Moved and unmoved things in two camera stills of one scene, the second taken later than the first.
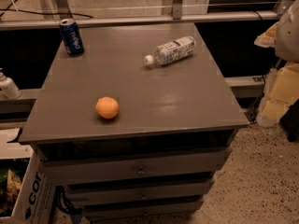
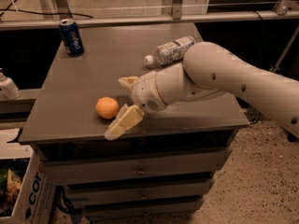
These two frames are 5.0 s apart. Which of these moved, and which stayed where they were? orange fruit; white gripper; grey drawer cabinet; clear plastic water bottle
Moved: white gripper
Stayed: orange fruit; clear plastic water bottle; grey drawer cabinet
